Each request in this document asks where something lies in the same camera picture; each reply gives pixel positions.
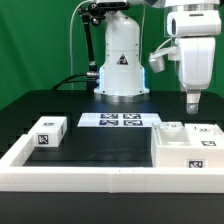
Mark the white door panel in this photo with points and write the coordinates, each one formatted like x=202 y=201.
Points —
x=171 y=126
x=205 y=135

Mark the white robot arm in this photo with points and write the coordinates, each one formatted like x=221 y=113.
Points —
x=191 y=27

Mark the white cabinet body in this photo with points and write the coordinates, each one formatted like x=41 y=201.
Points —
x=172 y=148

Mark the white U-shaped frame wall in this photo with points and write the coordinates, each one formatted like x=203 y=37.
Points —
x=16 y=176

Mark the white cabinet top block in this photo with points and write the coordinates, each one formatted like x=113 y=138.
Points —
x=49 y=131

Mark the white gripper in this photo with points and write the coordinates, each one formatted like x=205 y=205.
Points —
x=195 y=67

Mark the white marker base sheet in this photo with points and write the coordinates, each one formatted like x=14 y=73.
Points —
x=118 y=120

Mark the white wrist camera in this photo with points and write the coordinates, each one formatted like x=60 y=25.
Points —
x=156 y=58

